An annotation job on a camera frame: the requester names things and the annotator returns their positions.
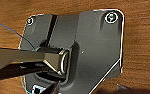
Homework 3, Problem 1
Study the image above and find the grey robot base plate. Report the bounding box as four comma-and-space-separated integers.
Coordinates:
19, 8, 126, 94

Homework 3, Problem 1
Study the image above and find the thin blue cable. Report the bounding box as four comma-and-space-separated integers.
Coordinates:
0, 17, 38, 52

